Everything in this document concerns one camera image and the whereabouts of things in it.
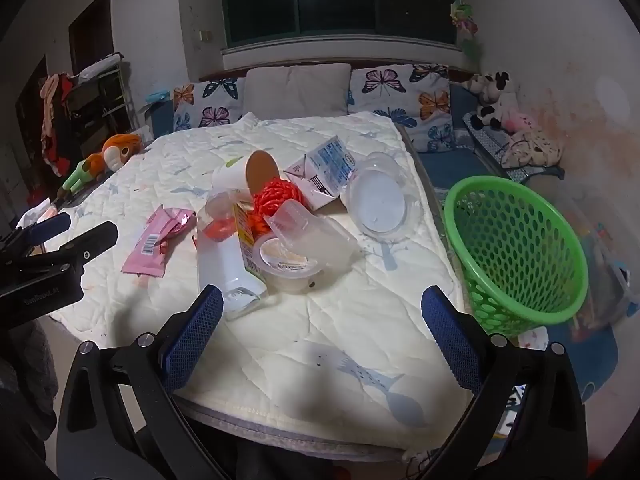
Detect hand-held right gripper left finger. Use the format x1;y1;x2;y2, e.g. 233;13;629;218
56;285;236;480

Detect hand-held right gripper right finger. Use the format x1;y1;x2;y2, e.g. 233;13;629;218
421;285;588;480

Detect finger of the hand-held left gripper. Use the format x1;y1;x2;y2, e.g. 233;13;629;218
0;211;72;257
27;221;119;267

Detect green plastic basket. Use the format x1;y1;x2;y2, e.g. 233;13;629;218
444;176;590;337

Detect white blue milk carton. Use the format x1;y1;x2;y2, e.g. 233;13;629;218
284;136;358;212

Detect pink snack wrapper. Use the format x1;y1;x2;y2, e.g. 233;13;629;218
121;205;173;278

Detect red patterned packet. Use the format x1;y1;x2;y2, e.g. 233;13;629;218
196;190;268;322

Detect shiny red wrapper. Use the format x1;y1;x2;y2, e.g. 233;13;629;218
162;208;197;248

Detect yellow printed carton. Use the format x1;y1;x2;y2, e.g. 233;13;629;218
231;200;271;286

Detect orange monkey plush toy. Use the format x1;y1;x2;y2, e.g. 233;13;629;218
56;133;146;198

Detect white quilted blanket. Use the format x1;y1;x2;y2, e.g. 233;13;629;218
17;110;481;456

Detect plastic pudding cup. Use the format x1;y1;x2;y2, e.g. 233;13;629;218
251;232;326;296

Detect hanging clothes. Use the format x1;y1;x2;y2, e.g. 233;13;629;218
40;72;76;163

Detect blue floor mat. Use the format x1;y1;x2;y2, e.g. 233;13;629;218
520;320;621;406

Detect dark metal shelf rack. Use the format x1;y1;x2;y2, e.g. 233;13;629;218
65;52;138;161

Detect clear plastic container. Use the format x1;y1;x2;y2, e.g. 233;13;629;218
263;199;360;281

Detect clear plastic dome lid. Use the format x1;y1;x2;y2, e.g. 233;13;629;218
341;151;423;240

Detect orange-red mesh net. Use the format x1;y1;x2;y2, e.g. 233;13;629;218
247;178;306;236

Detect white paper cup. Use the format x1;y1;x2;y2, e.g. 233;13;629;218
212;150;278;196

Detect clear plastic storage box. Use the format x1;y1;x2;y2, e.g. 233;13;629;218
565;195;640;326

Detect blue bed sheet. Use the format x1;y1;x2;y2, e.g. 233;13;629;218
400;80;501;196

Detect small butterfly print pillow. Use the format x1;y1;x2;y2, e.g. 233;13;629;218
171;77;247;133

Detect blue patterned cushion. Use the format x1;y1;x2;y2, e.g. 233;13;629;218
462;112;566;181

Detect spotted cream cloth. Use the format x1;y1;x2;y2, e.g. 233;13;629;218
500;127;566;170

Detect pink plush toy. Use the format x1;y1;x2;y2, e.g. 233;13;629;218
502;109;538;133

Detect black white cow plush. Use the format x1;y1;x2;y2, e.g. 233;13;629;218
470;71;517;131

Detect large butterfly print pillow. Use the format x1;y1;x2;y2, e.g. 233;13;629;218
347;63;458;153

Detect grey white plush toy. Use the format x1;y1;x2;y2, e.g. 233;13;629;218
462;74;501;101

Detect beige pillow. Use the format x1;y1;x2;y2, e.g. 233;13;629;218
243;62;352;120

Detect dark window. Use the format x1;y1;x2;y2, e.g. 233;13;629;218
220;0;458;51

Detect colourful wall decoration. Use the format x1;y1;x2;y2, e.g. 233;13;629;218
450;0;483;58

